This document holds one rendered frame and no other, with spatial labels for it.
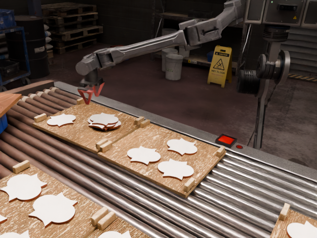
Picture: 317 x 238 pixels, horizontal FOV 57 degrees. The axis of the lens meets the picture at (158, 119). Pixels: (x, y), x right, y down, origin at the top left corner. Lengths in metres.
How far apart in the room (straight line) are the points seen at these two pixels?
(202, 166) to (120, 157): 0.32
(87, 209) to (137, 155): 0.32
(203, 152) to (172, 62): 3.68
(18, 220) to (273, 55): 1.46
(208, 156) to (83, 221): 0.56
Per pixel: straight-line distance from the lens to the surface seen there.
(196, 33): 1.21
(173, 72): 4.90
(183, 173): 1.10
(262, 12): 1.73
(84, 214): 0.96
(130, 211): 0.99
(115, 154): 1.20
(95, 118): 1.40
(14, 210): 1.02
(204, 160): 1.20
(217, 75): 4.82
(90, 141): 1.30
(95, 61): 1.27
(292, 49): 5.78
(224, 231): 0.96
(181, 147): 1.25
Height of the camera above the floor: 1.60
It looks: 27 degrees down
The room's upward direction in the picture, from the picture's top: 3 degrees clockwise
